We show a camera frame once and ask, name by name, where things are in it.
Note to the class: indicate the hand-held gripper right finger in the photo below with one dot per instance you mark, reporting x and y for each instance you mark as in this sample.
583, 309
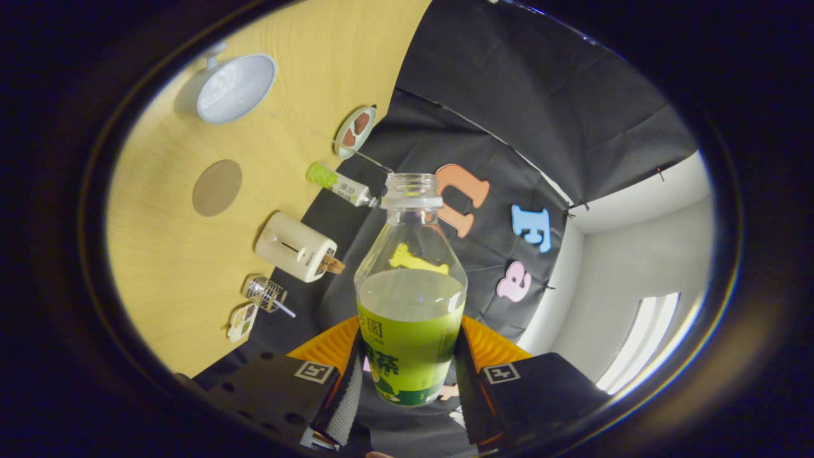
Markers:
465, 394

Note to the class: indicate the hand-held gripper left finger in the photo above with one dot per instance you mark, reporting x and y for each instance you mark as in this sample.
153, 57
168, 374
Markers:
346, 407

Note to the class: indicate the juice bottle green label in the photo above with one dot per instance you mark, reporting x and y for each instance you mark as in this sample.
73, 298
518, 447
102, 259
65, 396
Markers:
410, 343

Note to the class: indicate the round brown coaster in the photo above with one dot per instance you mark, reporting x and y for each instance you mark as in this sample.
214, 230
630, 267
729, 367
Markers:
217, 187

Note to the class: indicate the white cup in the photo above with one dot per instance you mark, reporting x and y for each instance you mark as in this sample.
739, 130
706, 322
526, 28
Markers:
235, 89

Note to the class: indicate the capped bottle green label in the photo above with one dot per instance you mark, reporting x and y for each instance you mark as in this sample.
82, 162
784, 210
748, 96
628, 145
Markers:
337, 183

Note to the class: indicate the white divided dish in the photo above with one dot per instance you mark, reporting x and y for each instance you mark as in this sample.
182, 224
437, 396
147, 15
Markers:
243, 321

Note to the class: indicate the brown bread slice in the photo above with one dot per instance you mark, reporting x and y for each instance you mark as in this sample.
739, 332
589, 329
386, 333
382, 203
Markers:
334, 264

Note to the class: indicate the white toaster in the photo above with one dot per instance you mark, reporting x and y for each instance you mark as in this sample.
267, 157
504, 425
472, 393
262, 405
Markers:
292, 245

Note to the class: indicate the ceiling light panel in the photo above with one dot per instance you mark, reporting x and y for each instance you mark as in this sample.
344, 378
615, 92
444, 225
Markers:
639, 343

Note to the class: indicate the wooden table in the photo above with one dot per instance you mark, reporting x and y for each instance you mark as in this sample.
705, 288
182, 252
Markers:
165, 273

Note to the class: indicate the pale green plate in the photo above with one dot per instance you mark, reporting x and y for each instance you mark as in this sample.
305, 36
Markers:
346, 152

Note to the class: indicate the brown meat piece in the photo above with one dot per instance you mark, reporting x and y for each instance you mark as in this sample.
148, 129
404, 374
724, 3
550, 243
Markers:
362, 123
348, 138

